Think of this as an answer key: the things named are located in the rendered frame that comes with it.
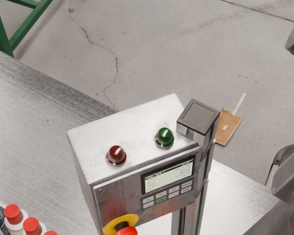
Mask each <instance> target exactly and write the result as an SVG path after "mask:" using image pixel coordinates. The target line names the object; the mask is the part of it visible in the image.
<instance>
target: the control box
mask: <svg viewBox="0 0 294 235"><path fill-rule="evenodd" d="M184 109H185V108H184V106H183V104H182V103H181V101H180V99H179V97H178V96H177V94H175V93H171V94H168V95H166V96H163V97H160V98H157V99H154V100H152V101H149V102H146V103H143V104H140V105H137V106H134V107H132V108H129V109H127V110H124V111H121V112H118V113H115V114H112V115H109V116H107V117H104V118H101V119H98V120H95V121H93V122H90V123H87V124H84V125H82V126H79V127H76V128H73V129H70V130H68V131H67V138H68V142H69V145H70V150H71V154H72V157H73V161H74V164H75V168H76V172H77V176H78V180H79V183H80V187H81V190H82V193H83V196H84V199H85V201H86V204H87V206H88V209H89V211H90V214H91V216H92V219H93V221H94V224H95V226H96V229H97V231H98V234H99V235H114V234H115V233H116V230H115V228H114V227H115V226H116V225H117V224H119V223H121V222H124V221H126V222H128V224H129V226H133V227H137V226H140V225H142V224H144V223H147V222H149V221H152V220H154V219H157V218H159V217H162V216H164V215H167V214H169V213H171V212H174V211H176V210H179V209H181V208H183V207H186V206H189V205H191V204H193V203H195V196H196V186H197V179H198V172H199V165H200V157H201V150H202V147H201V146H200V145H199V144H198V142H196V141H195V140H193V137H194V133H193V132H191V131H188V134H187V135H186V136H185V135H183V134H181V133H179V132H177V131H176V121H177V119H178V117H179V116H180V115H181V113H182V112H183V110H184ZM163 127H167V128H169V129H170V130H171V131H172V132H173V136H174V143H173V145H172V146H171V147H170V148H167V149H163V148H160V147H158V146H157V144H156V143H155V136H156V134H157V131H158V130H159V129H160V128H163ZM114 145H119V146H121V147H123V149H124V151H125V153H126V158H127V159H126V162H125V164H124V165H122V166H119V167H114V166H111V165H110V164H109V163H108V160H107V154H108V150H109V149H110V148H111V147H112V146H114ZM192 155H196V161H195V169H194V175H192V176H190V177H187V178H185V179H182V180H180V181H177V182H175V183H172V184H170V185H167V186H165V187H162V188H160V189H157V190H154V191H152V192H149V193H147V194H145V195H142V192H141V175H143V174H146V173H148V172H151V171H154V170H156V169H159V168H161V167H164V166H167V165H169V164H172V163H175V162H177V161H179V160H182V159H185V158H187V157H190V156H192ZM192 178H195V181H194V189H193V190H192V191H189V192H187V193H184V194H182V195H179V196H177V197H174V198H172V199H170V200H167V201H164V202H162V203H160V204H157V205H155V206H152V207H149V208H147V209H144V210H142V211H141V209H140V199H142V198H144V197H147V196H149V195H152V194H154V193H156V192H159V191H161V190H164V189H166V188H169V187H172V186H174V185H177V184H179V183H182V182H184V181H187V180H189V179H192Z"/></svg>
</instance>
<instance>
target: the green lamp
mask: <svg viewBox="0 0 294 235"><path fill-rule="evenodd" d="M155 143H156V144H157V146H158V147H160V148H163V149H167V148H170V147H171V146H172V145H173V143H174V136H173V132H172V131H171V130H170V129H169V128H167V127H163V128H160V129H159V130H158V131H157V134H156V136H155Z"/></svg>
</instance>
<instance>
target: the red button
mask: <svg viewBox="0 0 294 235"><path fill-rule="evenodd" d="M114 228H115V230H116V233H115V234H114V235H138V232H137V229H136V228H135V227H133V226H129V224H128V222H126V221H124V222H121V223H119V224H117V225H116V226H115V227H114Z"/></svg>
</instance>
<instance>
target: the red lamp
mask: <svg viewBox="0 0 294 235"><path fill-rule="evenodd" d="M126 159H127V158H126V153H125V151H124V149H123V147H121V146H119V145H114V146H112V147H111V148H110V149H109V150H108V154H107V160H108V163H109V164H110V165H111V166H114V167H119V166H122V165H124V164H125V162H126Z"/></svg>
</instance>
